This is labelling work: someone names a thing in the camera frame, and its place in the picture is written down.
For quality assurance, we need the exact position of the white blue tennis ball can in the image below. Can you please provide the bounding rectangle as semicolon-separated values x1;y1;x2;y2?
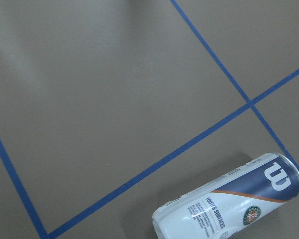
152;153;299;239

